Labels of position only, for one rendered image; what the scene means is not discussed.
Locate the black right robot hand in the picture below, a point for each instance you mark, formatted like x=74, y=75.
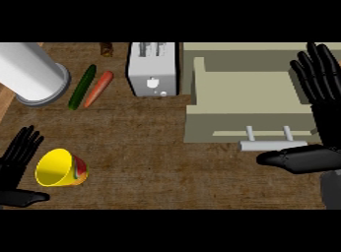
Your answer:
x=330, y=108

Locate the green cucumber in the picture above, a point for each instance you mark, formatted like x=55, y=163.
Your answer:
x=82, y=86

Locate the white cylindrical container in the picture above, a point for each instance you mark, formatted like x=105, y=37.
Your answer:
x=21, y=72

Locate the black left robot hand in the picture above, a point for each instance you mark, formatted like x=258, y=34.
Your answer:
x=3, y=174

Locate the orange carrot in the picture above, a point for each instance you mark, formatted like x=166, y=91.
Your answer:
x=98, y=88

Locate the yellow cup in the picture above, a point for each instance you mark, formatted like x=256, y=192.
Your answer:
x=56, y=168

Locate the beige cabinet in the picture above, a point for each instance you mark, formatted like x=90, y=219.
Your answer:
x=265, y=50

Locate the white toaster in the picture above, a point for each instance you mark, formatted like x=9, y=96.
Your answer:
x=151, y=70

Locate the small brown object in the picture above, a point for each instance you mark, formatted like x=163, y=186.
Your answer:
x=105, y=48

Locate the beige open drawer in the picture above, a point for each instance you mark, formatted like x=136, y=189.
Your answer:
x=246, y=105

